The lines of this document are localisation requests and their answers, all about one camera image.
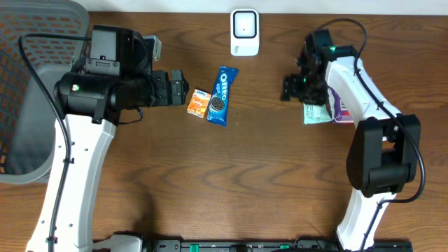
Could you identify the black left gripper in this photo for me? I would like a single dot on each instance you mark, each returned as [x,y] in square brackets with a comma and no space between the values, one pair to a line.
[176,87]

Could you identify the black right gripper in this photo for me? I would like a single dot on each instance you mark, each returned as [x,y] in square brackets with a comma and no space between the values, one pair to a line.
[290,90]

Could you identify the mint green wipes pack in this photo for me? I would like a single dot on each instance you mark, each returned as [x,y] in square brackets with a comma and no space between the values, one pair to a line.
[315,114]

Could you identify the orange tissue pack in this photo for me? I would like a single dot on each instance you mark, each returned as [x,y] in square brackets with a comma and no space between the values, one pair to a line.
[199,103]

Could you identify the red purple pad pack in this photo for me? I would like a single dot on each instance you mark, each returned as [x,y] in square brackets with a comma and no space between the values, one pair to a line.
[339,112]

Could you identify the blue Oreo cookie pack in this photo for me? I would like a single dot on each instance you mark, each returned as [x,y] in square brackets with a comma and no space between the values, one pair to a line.
[218,105]

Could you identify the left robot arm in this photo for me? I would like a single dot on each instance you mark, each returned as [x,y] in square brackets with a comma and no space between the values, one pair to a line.
[87,101]

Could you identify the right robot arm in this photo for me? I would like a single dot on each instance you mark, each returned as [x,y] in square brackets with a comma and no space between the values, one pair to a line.
[384,154]

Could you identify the white barcode scanner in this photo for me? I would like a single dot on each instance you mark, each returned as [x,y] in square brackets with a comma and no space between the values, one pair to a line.
[244,32]

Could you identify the grey plastic mesh basket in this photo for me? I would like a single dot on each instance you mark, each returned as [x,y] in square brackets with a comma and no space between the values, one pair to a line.
[27,121]

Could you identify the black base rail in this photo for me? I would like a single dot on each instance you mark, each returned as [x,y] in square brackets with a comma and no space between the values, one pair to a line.
[245,246]

